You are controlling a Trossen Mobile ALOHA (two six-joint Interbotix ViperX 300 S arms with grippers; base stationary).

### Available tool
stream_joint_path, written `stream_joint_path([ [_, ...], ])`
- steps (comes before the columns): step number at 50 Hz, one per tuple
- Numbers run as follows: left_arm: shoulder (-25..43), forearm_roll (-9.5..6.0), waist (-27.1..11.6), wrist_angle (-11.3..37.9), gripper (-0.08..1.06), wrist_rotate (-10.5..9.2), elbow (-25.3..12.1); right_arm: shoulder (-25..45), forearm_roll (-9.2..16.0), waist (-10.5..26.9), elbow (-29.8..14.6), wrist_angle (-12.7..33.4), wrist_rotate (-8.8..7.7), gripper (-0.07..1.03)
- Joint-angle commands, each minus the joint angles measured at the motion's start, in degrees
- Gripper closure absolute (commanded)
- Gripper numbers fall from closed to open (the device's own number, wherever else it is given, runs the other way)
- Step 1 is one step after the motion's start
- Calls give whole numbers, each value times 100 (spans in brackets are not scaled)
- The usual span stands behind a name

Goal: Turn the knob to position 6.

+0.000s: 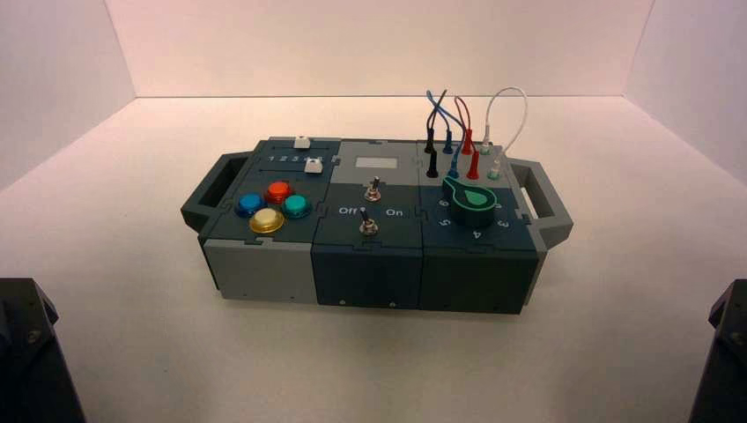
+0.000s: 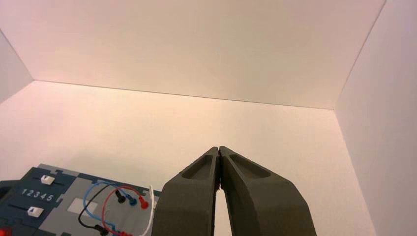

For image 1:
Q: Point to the green pointer rotary knob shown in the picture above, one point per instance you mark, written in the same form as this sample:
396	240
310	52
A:
474	205

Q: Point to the grey display panel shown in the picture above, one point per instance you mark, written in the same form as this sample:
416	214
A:
376	164

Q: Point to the dark teal grey control box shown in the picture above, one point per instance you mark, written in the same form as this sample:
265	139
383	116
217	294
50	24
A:
367	274

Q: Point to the white slider cap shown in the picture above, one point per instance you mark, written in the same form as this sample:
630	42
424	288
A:
301	142
313	168

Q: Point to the teal round push button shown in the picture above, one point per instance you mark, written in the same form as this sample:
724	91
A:
296	205

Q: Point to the red round push button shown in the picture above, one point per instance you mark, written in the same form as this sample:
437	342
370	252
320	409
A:
279	190

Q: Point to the yellow round push button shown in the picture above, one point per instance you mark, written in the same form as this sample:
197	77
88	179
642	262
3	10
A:
266	220

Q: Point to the blue round push button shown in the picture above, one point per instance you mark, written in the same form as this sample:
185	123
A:
250	204

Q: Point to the metal toggle switch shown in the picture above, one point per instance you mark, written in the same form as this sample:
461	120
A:
373	191
367	225

